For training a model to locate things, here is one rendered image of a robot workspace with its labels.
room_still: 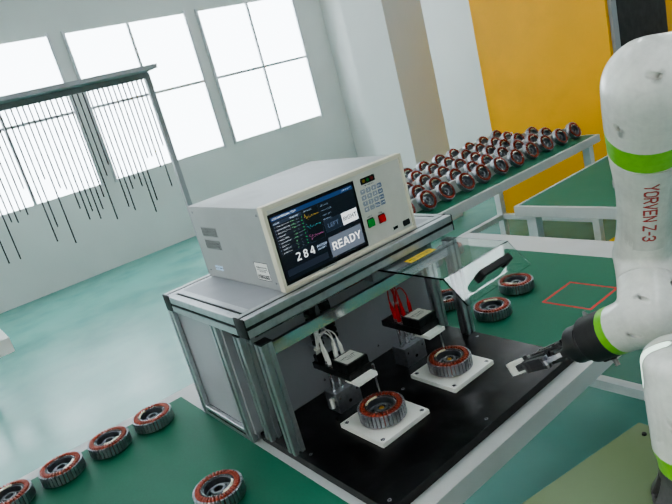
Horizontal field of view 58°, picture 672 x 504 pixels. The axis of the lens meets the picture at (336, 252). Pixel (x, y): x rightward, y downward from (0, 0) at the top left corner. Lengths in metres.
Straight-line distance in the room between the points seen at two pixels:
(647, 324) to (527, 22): 4.06
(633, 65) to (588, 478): 0.63
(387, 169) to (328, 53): 8.01
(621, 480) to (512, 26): 4.33
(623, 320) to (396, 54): 4.33
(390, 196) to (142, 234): 6.50
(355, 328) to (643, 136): 1.00
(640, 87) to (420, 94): 4.62
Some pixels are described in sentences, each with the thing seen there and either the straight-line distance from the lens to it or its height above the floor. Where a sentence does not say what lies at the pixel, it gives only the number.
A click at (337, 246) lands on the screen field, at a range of 1.45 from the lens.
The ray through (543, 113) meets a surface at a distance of 5.09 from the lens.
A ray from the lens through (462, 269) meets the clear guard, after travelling 1.41.
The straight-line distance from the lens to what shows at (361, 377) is 1.43.
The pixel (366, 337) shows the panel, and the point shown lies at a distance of 1.71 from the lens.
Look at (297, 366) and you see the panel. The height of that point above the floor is 0.88.
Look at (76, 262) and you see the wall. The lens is 7.69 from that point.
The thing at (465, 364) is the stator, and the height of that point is 0.81.
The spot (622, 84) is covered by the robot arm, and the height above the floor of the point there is 1.45.
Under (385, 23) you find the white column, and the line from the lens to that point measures 5.28.
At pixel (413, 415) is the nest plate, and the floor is 0.78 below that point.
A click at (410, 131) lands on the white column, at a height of 0.91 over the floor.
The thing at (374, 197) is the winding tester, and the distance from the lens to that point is 1.52.
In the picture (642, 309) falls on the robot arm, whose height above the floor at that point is 1.05.
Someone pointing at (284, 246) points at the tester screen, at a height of 1.22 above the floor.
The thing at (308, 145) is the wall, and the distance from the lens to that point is 9.09.
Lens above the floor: 1.56
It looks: 16 degrees down
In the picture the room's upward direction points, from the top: 15 degrees counter-clockwise
